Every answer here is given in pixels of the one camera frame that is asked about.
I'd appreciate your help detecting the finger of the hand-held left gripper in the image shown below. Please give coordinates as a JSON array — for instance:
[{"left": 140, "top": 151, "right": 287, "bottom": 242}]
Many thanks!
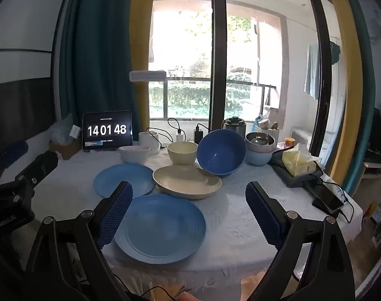
[
  {"left": 13, "top": 150, "right": 59, "bottom": 202},
  {"left": 0, "top": 140, "right": 29, "bottom": 170}
]

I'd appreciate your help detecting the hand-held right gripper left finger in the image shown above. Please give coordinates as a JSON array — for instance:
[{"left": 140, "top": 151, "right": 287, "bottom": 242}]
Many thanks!
[{"left": 26, "top": 181, "right": 138, "bottom": 301}]

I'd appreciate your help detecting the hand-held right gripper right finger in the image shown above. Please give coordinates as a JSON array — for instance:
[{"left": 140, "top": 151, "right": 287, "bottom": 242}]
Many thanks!
[{"left": 245, "top": 181, "right": 356, "bottom": 301}]

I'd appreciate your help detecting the smooth light blue plate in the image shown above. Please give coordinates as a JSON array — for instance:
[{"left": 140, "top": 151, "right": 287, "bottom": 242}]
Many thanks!
[{"left": 93, "top": 163, "right": 155, "bottom": 199}]

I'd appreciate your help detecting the ridged blue plate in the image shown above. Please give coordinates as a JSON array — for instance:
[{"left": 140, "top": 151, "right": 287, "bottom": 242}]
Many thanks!
[{"left": 113, "top": 193, "right": 207, "bottom": 264}]

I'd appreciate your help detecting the white bowl with pink inside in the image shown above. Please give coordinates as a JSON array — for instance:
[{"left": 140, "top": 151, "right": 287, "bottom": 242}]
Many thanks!
[{"left": 118, "top": 146, "right": 152, "bottom": 164}]

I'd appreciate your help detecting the large dark blue bowl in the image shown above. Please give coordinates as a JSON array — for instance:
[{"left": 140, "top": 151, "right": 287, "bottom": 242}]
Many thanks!
[{"left": 197, "top": 129, "right": 247, "bottom": 176}]

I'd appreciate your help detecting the cream plate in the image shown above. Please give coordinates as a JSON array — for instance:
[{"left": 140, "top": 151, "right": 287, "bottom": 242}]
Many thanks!
[{"left": 152, "top": 165, "right": 222, "bottom": 199}]

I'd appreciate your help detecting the cream bowl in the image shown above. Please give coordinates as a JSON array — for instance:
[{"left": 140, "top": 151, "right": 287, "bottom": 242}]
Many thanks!
[{"left": 167, "top": 141, "right": 198, "bottom": 166}]

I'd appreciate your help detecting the cardboard box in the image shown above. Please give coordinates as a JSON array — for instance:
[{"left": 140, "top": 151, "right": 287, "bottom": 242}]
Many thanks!
[{"left": 49, "top": 138, "right": 83, "bottom": 160}]

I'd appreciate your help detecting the clear plastic bag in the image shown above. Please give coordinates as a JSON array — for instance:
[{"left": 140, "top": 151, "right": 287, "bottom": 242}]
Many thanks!
[{"left": 51, "top": 114, "right": 81, "bottom": 143}]

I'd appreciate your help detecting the pale blue bowl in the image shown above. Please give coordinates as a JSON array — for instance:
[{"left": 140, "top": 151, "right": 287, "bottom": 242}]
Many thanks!
[{"left": 245, "top": 150, "right": 273, "bottom": 166}]

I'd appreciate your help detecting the yellow tissue pack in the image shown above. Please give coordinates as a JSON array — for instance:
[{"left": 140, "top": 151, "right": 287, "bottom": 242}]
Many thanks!
[{"left": 282, "top": 143, "right": 318, "bottom": 177}]

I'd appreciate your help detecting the black smartphone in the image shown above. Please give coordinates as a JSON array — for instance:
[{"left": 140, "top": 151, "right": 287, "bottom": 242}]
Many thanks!
[{"left": 304, "top": 180, "right": 345, "bottom": 215}]

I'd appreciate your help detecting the pale pink bowl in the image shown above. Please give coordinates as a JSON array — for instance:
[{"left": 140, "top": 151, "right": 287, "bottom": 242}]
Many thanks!
[{"left": 246, "top": 143, "right": 274, "bottom": 155}]

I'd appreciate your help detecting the black tablet showing clock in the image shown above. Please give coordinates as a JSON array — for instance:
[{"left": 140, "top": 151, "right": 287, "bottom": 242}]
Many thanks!
[{"left": 82, "top": 110, "right": 133, "bottom": 150}]

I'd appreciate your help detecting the white desk lamp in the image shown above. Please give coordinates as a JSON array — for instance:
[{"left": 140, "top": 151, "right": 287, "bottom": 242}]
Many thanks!
[{"left": 129, "top": 70, "right": 167, "bottom": 155}]

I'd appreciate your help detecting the white appliance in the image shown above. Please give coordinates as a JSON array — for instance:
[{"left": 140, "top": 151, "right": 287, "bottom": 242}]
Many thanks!
[{"left": 291, "top": 127, "right": 312, "bottom": 147}]

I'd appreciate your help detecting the stainless steel tumbler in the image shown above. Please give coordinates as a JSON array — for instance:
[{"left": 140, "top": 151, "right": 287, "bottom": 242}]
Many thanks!
[{"left": 222, "top": 117, "right": 247, "bottom": 138}]

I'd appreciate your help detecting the white basket with items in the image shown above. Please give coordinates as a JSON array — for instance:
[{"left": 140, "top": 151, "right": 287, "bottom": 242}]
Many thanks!
[{"left": 255, "top": 113, "right": 280, "bottom": 131}]

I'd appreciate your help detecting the white shelf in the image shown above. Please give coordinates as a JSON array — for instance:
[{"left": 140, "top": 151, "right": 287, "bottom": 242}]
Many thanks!
[{"left": 361, "top": 161, "right": 381, "bottom": 226}]

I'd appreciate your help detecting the teal curtain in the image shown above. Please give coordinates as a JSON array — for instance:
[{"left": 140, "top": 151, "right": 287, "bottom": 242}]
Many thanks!
[
  {"left": 338, "top": 0, "right": 376, "bottom": 196},
  {"left": 57, "top": 0, "right": 141, "bottom": 132}
]

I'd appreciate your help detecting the black monitor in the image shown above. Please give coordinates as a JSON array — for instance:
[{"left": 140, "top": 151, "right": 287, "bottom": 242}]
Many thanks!
[{"left": 364, "top": 108, "right": 381, "bottom": 164}]

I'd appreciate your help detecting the light blue hanging towel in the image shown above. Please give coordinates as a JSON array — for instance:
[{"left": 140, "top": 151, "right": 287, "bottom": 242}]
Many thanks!
[{"left": 304, "top": 44, "right": 321, "bottom": 99}]

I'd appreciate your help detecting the balcony railing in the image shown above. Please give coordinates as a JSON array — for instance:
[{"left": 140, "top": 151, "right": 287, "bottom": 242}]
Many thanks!
[{"left": 148, "top": 76, "right": 277, "bottom": 120}]

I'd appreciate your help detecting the yellow curtain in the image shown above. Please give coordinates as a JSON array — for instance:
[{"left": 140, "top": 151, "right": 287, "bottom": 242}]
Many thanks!
[
  {"left": 129, "top": 0, "right": 155, "bottom": 132},
  {"left": 321, "top": 0, "right": 363, "bottom": 179}
]

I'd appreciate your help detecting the dark green hanging garment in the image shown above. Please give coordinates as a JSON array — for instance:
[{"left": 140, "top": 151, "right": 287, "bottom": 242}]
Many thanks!
[{"left": 330, "top": 39, "right": 342, "bottom": 66}]

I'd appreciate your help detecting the black phone cable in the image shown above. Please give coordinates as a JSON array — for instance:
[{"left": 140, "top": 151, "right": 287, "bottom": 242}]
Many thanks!
[{"left": 316, "top": 176, "right": 356, "bottom": 224}]

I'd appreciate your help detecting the black lamp cable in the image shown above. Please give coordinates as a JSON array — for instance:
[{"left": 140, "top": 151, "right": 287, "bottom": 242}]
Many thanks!
[{"left": 146, "top": 127, "right": 174, "bottom": 148}]

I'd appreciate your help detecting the dark sliding door frame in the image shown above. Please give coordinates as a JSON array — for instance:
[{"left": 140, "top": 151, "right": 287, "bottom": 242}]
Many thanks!
[{"left": 305, "top": 0, "right": 335, "bottom": 170}]

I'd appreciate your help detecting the dark window post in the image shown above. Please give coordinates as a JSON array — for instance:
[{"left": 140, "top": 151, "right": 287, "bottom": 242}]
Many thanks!
[{"left": 210, "top": 0, "right": 227, "bottom": 130}]

